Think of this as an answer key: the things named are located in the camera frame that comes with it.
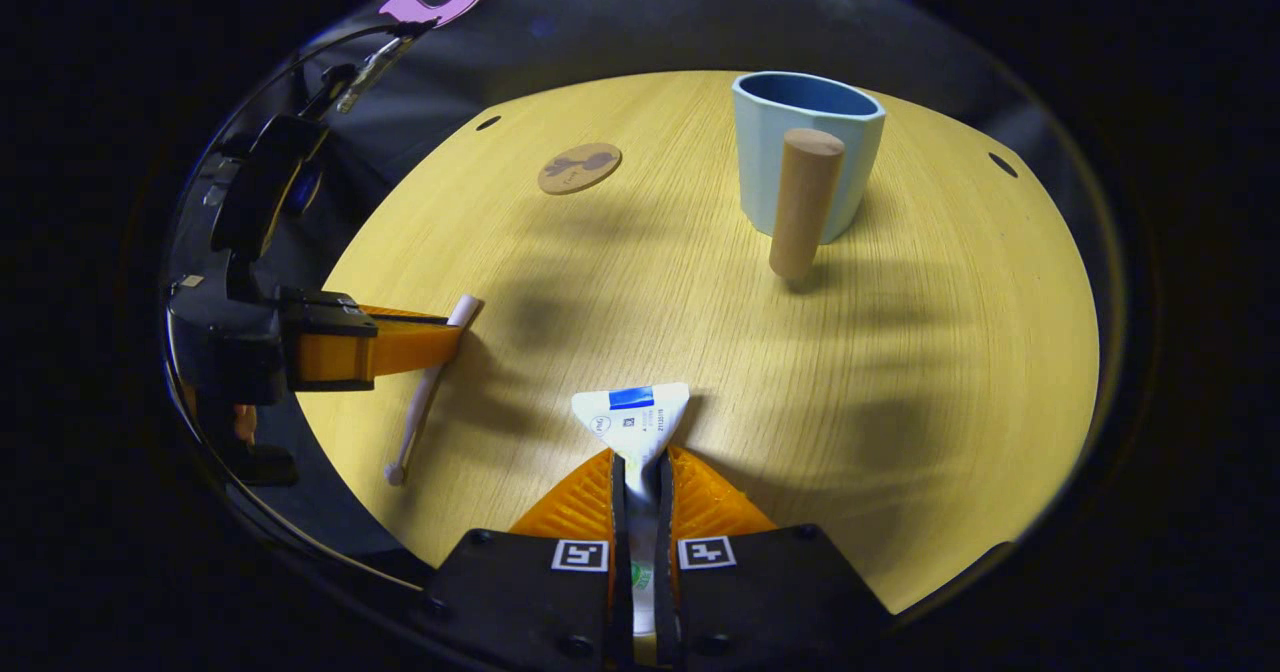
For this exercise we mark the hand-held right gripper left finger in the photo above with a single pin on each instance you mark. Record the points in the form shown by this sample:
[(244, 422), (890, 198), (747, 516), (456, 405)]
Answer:
[(520, 597)]

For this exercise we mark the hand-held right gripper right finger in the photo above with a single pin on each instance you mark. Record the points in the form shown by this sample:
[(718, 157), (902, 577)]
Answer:
[(760, 597)]

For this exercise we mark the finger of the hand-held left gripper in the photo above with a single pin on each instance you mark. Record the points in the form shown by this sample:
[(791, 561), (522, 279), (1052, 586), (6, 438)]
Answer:
[(410, 344)]

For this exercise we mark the white toothbrush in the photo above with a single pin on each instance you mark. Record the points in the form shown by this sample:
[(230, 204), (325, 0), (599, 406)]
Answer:
[(425, 402)]

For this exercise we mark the white toothpaste tube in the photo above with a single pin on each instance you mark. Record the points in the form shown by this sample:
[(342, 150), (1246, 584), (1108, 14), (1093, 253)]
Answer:
[(632, 422)]

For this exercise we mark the round brown coaster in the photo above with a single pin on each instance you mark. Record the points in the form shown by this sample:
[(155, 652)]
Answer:
[(580, 169)]

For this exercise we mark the black backdrop cloth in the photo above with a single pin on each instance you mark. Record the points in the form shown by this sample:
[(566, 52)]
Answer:
[(620, 22)]

